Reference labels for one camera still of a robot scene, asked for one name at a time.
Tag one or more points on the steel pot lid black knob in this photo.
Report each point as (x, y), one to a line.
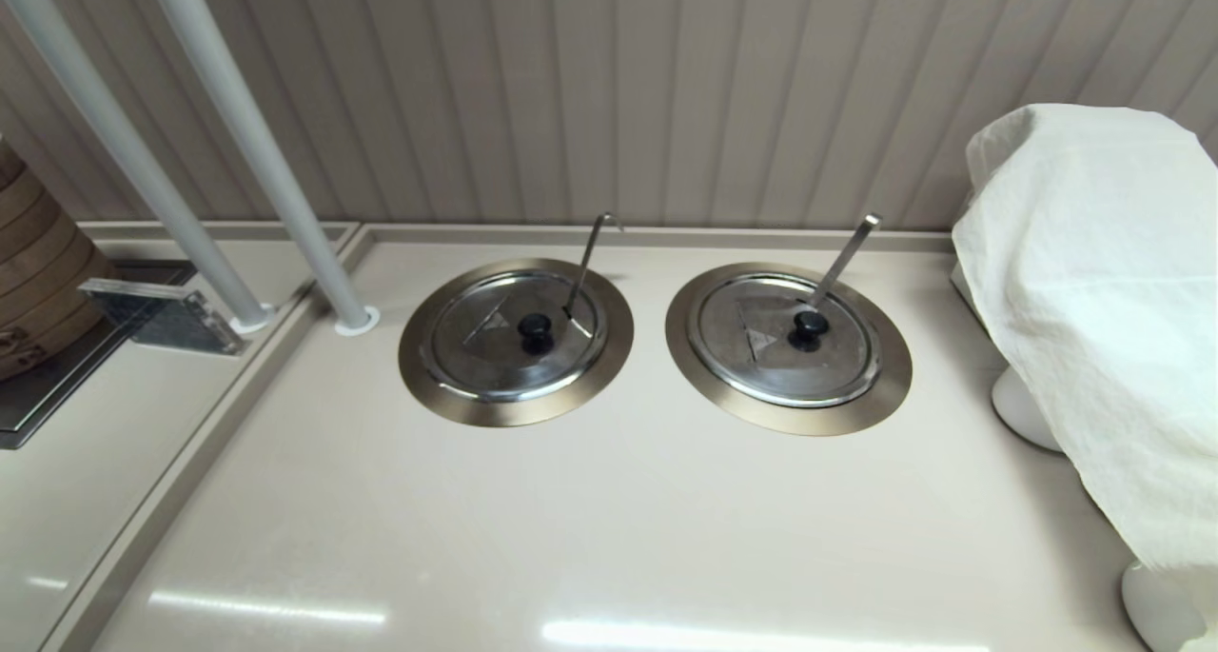
(761, 366)
(495, 357)

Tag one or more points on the white metal pole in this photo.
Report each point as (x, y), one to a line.
(247, 124)
(105, 124)

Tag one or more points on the white round appliance foot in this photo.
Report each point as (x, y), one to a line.
(1018, 409)
(1156, 609)

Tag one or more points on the white cloth cover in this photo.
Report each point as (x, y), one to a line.
(1094, 300)

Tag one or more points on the bamboo steamer stack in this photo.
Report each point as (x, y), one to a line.
(38, 252)

